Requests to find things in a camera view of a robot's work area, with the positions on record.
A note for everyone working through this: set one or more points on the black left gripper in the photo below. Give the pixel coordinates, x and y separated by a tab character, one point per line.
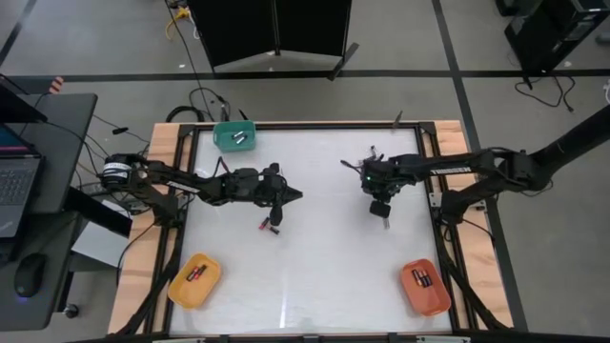
252	188

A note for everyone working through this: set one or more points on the orange white striped marker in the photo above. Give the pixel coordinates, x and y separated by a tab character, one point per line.
56	85

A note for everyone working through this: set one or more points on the black and red AA battery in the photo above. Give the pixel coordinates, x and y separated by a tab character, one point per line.
192	274
200	271
264	223

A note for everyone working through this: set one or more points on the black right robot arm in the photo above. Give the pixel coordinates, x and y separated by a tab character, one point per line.
476	164

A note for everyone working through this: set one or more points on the black aluminium table frame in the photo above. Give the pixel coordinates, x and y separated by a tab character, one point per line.
333	125

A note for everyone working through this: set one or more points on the black round-base stand pole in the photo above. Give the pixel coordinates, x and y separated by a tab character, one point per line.
581	138

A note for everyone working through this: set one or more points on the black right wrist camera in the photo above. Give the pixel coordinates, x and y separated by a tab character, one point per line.
374	155

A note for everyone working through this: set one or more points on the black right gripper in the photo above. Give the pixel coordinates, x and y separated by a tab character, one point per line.
381	183

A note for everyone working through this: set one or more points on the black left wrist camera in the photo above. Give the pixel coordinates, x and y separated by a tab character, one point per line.
274	168

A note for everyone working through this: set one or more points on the black desk caster wheel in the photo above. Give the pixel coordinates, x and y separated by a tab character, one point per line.
71	311

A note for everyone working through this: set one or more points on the black computer tower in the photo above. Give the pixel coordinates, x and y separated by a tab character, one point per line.
548	33

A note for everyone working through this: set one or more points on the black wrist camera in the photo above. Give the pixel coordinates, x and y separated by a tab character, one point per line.
274	168
374	155

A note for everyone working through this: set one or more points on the black and orange AA battery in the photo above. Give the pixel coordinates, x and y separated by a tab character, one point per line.
416	277
421	277
427	278

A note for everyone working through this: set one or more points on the small black bracket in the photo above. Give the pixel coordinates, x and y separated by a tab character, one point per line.
398	119

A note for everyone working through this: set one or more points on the black and grey computer box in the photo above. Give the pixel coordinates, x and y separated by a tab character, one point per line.
102	245

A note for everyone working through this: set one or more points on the black computer mouse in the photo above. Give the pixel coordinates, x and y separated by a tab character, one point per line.
29	274

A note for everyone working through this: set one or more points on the green plastic bin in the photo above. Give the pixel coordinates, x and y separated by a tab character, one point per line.
224	138

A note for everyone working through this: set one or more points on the black monitor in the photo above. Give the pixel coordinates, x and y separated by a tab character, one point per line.
14	107

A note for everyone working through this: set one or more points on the black metal frame post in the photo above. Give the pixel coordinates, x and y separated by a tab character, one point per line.
62	143

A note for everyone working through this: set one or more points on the yellow plastic tray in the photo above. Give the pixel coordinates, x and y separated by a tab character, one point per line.
190	293

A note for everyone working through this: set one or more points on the black folding partition screen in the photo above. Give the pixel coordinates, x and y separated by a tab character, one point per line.
238	28

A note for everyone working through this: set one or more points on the orange plastic tray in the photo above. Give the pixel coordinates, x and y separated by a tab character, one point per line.
429	300

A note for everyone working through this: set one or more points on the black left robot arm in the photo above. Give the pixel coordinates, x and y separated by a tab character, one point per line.
157	174

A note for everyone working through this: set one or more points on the black laptop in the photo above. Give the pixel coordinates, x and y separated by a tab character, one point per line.
19	186

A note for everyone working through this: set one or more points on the black copper Duracell battery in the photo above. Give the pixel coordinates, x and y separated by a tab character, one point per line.
274	230

